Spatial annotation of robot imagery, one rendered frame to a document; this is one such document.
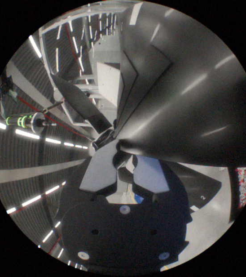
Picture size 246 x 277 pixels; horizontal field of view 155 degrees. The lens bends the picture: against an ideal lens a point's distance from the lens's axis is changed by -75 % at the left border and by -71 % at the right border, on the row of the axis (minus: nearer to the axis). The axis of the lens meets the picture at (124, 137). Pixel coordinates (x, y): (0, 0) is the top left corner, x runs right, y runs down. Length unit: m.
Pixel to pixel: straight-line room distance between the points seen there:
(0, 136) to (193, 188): 5.12
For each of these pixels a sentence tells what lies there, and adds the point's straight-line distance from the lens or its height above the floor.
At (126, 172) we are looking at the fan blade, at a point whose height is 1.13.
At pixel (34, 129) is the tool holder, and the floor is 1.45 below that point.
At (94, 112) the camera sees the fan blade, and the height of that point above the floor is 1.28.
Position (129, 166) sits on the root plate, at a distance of 0.31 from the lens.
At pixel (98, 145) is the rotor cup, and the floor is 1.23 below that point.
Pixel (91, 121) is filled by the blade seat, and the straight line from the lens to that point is 0.31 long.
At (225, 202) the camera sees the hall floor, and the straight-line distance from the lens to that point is 1.34.
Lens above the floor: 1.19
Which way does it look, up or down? 4 degrees down
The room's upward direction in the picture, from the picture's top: 83 degrees counter-clockwise
